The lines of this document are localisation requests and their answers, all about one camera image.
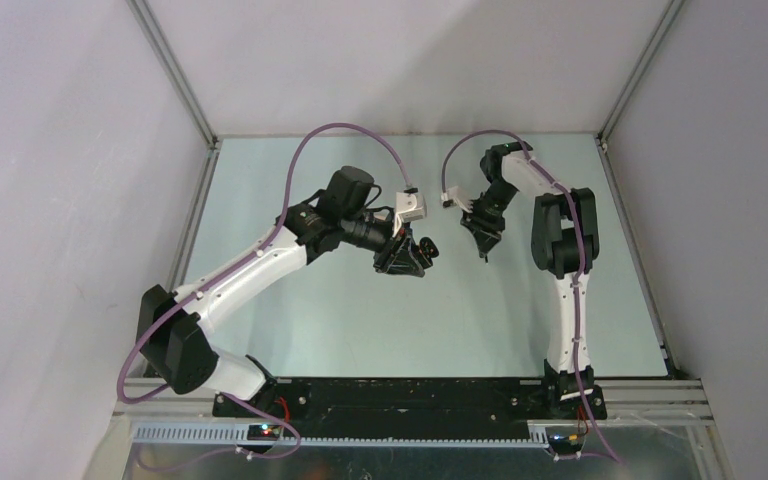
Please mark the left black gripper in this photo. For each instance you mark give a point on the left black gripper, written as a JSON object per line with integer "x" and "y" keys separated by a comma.
{"x": 401, "y": 257}

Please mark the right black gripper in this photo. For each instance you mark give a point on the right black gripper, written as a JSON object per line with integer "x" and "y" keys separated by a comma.
{"x": 486, "y": 231}

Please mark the black earbud charging case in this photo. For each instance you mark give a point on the black earbud charging case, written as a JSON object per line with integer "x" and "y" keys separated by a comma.
{"x": 428, "y": 251}

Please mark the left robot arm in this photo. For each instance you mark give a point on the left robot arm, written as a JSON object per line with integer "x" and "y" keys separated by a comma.
{"x": 175, "y": 328}

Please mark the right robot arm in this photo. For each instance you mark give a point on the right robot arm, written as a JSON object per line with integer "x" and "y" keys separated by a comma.
{"x": 564, "y": 243}

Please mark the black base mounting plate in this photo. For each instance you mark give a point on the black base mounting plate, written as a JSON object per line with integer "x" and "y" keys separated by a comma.
{"x": 424, "y": 409}

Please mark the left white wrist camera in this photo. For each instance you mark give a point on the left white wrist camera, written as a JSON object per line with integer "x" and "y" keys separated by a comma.
{"x": 409, "y": 206}

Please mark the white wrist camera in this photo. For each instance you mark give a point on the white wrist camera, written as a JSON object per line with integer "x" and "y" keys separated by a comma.
{"x": 409, "y": 206}
{"x": 456, "y": 196}

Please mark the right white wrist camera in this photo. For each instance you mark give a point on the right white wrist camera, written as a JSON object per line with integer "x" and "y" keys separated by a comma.
{"x": 456, "y": 196}

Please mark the left aluminium frame post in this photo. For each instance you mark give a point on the left aluminium frame post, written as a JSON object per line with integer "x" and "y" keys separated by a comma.
{"x": 159, "y": 43}

